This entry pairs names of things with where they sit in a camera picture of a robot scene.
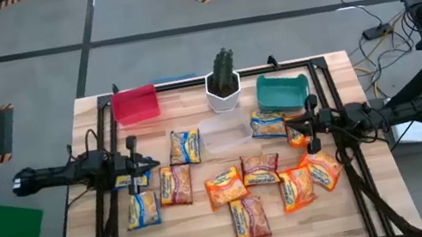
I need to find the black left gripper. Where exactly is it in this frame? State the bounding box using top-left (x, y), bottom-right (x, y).
top-left (109, 131), bottom-right (165, 198)

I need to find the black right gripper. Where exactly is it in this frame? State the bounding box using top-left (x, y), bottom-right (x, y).
top-left (279, 91), bottom-right (340, 159)

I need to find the orange Maruchan noodle packet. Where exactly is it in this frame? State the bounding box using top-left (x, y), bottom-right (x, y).
top-left (275, 163), bottom-right (320, 216)
top-left (202, 164), bottom-right (253, 213)
top-left (296, 146), bottom-right (348, 197)
top-left (282, 112), bottom-right (313, 151)

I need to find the blue Maruchan noodle packet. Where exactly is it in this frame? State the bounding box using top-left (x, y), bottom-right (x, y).
top-left (112, 168), bottom-right (154, 194)
top-left (121, 188), bottom-right (164, 232)
top-left (164, 126), bottom-right (206, 169)
top-left (246, 105), bottom-right (290, 143)

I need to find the teal plastic bin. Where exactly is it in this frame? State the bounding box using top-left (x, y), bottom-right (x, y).
top-left (251, 66), bottom-right (315, 119)

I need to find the red plastic bin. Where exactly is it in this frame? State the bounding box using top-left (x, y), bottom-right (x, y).
top-left (108, 82), bottom-right (163, 129)

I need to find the clear plastic bin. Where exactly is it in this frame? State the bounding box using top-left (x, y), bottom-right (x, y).
top-left (195, 106), bottom-right (256, 156)

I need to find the green cactus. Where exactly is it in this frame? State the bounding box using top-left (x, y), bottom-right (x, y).
top-left (207, 46), bottom-right (241, 95)

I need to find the white paper sheet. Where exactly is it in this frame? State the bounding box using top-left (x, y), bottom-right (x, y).
top-left (388, 118), bottom-right (422, 151)

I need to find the black power strip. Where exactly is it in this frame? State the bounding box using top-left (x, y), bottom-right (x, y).
top-left (359, 21), bottom-right (395, 43)

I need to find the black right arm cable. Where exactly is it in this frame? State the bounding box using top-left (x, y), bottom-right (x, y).
top-left (327, 112), bottom-right (397, 167)

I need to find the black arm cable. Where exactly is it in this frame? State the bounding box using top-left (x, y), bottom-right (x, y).
top-left (327, 112), bottom-right (397, 167)
top-left (61, 126), bottom-right (106, 165)

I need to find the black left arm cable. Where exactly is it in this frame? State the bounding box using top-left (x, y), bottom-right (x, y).
top-left (61, 126), bottom-right (106, 165)

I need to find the yellow cable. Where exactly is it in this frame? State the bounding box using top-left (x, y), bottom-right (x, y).
top-left (344, 9), bottom-right (421, 105)

